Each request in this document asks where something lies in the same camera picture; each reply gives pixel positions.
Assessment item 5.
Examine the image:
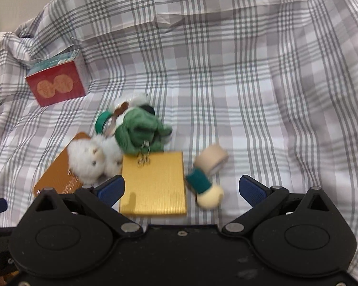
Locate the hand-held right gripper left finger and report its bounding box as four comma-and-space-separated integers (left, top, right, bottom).
18, 175, 144, 236

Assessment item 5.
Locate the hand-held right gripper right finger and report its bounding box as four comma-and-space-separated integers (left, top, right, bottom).
221, 175, 347, 236

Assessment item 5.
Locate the white fluffy plush toy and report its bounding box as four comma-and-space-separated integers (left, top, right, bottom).
66, 134, 124, 185

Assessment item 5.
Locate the green plush toy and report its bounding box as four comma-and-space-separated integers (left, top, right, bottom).
113, 92, 173, 156

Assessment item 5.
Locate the gold rectangular box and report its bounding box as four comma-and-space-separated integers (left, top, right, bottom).
119, 151, 188, 216

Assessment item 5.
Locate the green and cream wooden peg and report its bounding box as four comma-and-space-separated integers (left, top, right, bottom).
185, 168, 225, 209

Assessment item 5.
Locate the beige tape roll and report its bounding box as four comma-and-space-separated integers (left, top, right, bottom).
194, 144, 229, 174

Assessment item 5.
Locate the grey plaid bed sheet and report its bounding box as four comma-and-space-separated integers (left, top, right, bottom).
0, 0, 358, 286

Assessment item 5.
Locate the red box with gold print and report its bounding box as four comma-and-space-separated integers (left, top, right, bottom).
25, 48, 88, 107

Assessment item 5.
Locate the green ring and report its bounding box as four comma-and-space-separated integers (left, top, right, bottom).
95, 111, 114, 134

